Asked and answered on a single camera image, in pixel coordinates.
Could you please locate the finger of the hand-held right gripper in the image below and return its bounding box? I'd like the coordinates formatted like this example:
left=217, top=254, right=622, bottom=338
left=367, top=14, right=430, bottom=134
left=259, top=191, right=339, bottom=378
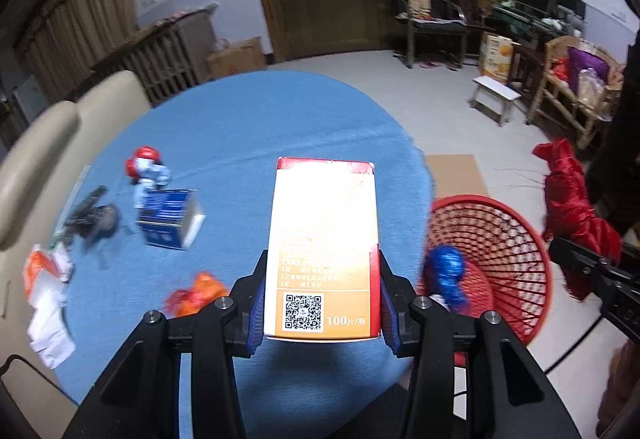
left=548, top=236, right=623, bottom=277

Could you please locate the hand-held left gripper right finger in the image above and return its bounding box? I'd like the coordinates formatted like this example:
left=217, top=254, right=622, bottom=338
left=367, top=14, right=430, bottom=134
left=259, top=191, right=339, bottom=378
left=377, top=249, right=583, bottom=439

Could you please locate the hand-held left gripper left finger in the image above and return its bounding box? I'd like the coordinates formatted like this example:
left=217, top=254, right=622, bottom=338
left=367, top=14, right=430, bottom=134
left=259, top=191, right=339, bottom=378
left=65, top=249, right=268, bottom=439

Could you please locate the red plastic bag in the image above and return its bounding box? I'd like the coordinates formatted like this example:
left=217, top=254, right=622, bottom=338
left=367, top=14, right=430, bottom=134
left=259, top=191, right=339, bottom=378
left=165, top=271, right=231, bottom=317

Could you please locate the red plastic mesh basket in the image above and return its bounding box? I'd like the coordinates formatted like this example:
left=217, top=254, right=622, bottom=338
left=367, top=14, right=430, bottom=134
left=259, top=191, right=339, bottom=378
left=417, top=195, right=553, bottom=370

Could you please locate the orange and white medicine box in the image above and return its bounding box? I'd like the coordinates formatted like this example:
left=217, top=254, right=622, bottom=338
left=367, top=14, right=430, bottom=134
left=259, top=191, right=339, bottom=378
left=263, top=157, right=383, bottom=342

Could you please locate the small blue and white carton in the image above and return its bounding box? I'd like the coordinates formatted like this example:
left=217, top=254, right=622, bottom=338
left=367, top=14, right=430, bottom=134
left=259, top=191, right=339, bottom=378
left=136, top=189, right=206, bottom=251

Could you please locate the red cloth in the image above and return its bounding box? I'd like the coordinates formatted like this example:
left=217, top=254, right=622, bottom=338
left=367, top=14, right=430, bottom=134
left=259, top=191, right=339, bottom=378
left=532, top=139, right=623, bottom=302

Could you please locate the person's dark jacket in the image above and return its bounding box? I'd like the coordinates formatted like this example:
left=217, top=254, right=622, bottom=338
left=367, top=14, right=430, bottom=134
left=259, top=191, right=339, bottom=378
left=585, top=34, right=640, bottom=235

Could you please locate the flat cardboard sheet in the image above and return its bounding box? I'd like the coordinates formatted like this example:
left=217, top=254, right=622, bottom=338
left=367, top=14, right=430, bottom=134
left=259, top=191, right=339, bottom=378
left=425, top=154, right=491, bottom=200

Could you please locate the wicker chair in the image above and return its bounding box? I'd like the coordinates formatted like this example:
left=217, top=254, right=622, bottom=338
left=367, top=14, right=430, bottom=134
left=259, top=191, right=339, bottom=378
left=527, top=36, right=626, bottom=150

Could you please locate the dark plastic packet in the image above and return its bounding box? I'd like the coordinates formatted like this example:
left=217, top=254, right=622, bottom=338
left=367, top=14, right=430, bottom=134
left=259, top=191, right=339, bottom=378
left=62, top=186, right=123, bottom=270

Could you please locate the red and blue crumpled wrapper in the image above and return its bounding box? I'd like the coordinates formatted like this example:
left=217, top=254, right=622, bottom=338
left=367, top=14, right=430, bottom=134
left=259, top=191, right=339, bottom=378
left=125, top=146, right=172, bottom=210

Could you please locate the white small stool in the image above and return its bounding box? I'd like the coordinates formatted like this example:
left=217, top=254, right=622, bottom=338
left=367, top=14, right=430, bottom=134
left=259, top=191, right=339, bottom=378
left=468, top=75, right=523, bottom=127

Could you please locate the purple cushion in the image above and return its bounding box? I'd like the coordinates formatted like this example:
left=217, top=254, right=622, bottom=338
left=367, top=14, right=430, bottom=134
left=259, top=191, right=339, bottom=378
left=567, top=46, right=611, bottom=92

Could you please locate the white paper tissue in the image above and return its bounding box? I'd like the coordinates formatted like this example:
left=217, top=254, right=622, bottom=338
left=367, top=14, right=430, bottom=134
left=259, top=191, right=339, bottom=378
left=27, top=289, right=76, bottom=370

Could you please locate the orange printed carton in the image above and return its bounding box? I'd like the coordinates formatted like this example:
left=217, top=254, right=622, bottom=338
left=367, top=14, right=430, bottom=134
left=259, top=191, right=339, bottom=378
left=478, top=32, right=516, bottom=84

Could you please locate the orange and white tissue pack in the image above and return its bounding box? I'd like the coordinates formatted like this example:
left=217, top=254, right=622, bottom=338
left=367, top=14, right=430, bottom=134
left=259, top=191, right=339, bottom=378
left=22, top=244, right=76, bottom=305

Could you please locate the brown cardboard box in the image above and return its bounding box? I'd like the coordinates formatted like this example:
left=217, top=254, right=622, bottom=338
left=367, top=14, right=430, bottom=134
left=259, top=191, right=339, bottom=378
left=206, top=36, right=268, bottom=80

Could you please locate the beige leather armchair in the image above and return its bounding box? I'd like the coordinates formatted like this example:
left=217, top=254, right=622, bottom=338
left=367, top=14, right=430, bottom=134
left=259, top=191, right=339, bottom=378
left=0, top=70, right=153, bottom=420

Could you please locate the black armchair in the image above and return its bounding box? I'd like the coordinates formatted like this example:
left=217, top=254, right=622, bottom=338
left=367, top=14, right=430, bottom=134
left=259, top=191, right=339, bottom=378
left=389, top=0, right=481, bottom=70

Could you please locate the wooden radiator cover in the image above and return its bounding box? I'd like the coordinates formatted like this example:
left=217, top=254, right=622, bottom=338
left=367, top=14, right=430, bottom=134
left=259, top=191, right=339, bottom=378
left=92, top=4, right=221, bottom=107

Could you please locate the brown curtain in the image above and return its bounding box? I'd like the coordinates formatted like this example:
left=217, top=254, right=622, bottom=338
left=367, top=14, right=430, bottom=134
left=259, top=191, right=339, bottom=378
left=12, top=0, right=138, bottom=104

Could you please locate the black cable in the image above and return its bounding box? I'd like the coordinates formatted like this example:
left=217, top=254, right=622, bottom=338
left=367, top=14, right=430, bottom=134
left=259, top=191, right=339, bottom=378
left=0, top=353, right=57, bottom=400

